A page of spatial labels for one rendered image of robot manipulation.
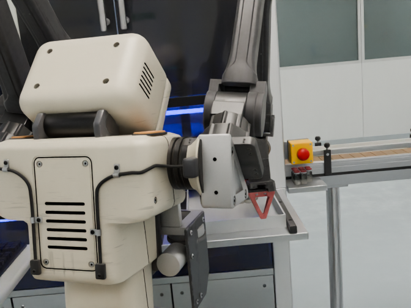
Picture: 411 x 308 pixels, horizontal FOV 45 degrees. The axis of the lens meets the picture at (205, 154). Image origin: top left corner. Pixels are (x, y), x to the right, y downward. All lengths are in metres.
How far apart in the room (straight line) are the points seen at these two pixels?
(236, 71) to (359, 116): 5.69
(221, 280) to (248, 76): 1.01
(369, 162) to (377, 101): 4.79
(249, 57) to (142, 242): 0.37
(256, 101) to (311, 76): 5.50
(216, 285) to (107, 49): 1.13
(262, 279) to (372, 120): 5.01
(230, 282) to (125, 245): 1.01
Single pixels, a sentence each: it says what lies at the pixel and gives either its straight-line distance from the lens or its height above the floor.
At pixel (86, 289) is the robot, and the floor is 0.98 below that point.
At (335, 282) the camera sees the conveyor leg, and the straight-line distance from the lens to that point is 2.00.
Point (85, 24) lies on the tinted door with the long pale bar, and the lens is 1.63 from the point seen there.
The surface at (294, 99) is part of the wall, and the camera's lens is 6.33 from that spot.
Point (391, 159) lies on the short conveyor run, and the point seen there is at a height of 0.92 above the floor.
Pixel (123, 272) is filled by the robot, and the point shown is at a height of 1.03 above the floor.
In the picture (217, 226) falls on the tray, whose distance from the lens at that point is 1.31.
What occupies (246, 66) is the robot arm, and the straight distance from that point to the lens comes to 0.90.
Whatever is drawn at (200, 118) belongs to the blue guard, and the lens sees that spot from 1.60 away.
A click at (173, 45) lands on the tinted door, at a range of 1.59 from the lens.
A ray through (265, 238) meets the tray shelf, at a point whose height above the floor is 0.87.
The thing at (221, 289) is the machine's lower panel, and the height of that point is 0.54.
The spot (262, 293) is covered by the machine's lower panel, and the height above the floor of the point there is 0.51.
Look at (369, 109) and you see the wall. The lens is 6.59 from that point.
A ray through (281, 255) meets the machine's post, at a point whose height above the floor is 0.64.
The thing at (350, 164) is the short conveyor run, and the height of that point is 0.91.
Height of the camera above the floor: 1.35
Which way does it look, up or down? 12 degrees down
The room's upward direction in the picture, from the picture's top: 5 degrees counter-clockwise
